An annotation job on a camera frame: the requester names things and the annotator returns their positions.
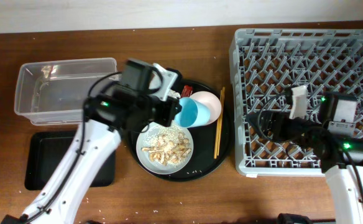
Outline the clear plastic bin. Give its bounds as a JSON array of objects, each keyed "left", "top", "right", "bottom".
[{"left": 14, "top": 57, "right": 117, "bottom": 126}]

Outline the red snack wrapper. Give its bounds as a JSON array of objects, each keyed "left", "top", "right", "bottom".
[{"left": 181, "top": 85, "right": 193, "bottom": 98}]

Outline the wooden chopstick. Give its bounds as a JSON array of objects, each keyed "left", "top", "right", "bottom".
[
  {"left": 213, "top": 87, "right": 225, "bottom": 159},
  {"left": 214, "top": 87, "right": 226, "bottom": 159}
]

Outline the blue plastic cup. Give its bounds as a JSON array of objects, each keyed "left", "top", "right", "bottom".
[{"left": 175, "top": 97, "right": 211, "bottom": 128}]

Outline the round black serving tray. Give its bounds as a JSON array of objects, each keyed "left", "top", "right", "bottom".
[{"left": 126, "top": 79, "right": 235, "bottom": 182}]

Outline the grey dishwasher rack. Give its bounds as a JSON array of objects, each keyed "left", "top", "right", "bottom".
[{"left": 229, "top": 29, "right": 363, "bottom": 177}]

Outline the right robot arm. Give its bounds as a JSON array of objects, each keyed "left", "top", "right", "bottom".
[{"left": 247, "top": 91, "right": 363, "bottom": 223}]

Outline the pink white bowl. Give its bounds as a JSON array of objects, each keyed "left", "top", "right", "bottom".
[{"left": 190, "top": 91, "right": 223, "bottom": 125}]

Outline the black rectangular tray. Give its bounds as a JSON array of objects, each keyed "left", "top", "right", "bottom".
[{"left": 24, "top": 131, "right": 116, "bottom": 190}]

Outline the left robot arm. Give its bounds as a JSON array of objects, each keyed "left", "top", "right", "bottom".
[{"left": 2, "top": 91, "right": 182, "bottom": 223}]

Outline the grey plate with leftovers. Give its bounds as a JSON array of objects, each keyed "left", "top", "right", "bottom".
[{"left": 136, "top": 123, "right": 194, "bottom": 175}]

